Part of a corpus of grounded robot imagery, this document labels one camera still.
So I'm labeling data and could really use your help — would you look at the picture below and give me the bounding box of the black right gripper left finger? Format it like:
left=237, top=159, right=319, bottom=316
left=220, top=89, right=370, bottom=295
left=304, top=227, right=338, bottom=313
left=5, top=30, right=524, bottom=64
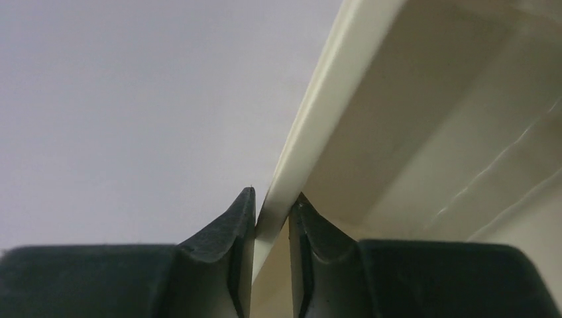
left=1, top=187, right=255, bottom=317

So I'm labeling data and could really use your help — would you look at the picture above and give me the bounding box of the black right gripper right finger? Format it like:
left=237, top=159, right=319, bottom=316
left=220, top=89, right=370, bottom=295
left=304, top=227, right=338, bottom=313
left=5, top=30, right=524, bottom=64
left=288, top=195, right=560, bottom=317

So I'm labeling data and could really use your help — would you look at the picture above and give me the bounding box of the beige plastic tub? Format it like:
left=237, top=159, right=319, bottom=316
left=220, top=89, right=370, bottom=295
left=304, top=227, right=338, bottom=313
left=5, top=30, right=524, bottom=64
left=251, top=1, right=561, bottom=317

